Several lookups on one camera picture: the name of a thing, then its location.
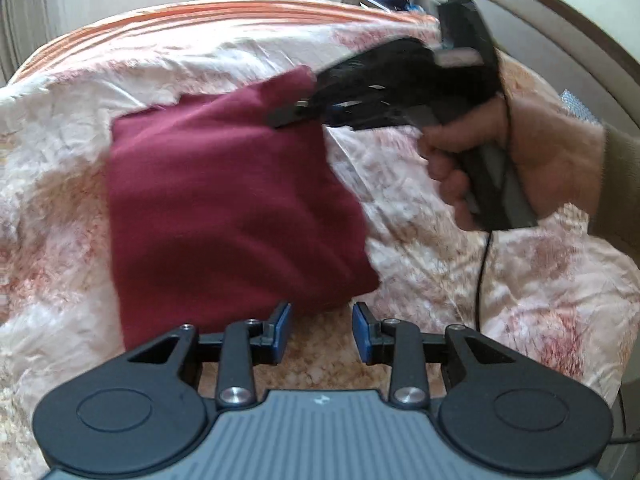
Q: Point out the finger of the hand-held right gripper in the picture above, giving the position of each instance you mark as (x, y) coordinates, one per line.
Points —
(290, 112)

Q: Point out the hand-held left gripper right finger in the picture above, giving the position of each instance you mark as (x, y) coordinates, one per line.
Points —
(361, 334)

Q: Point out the pleated beige curtain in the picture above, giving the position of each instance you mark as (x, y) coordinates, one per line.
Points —
(25, 30)

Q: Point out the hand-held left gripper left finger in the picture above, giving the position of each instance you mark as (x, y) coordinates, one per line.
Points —
(283, 332)

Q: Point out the beige brown-trimmed headboard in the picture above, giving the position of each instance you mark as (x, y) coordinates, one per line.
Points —
(565, 25)

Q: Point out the blue patterned pillow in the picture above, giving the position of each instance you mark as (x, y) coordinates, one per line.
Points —
(579, 106)

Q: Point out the floral bedspread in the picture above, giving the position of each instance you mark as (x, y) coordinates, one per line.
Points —
(450, 270)

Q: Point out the maroon garment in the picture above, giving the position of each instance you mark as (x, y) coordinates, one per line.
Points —
(225, 195)

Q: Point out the person's right hand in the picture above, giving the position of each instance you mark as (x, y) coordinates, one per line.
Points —
(545, 160)

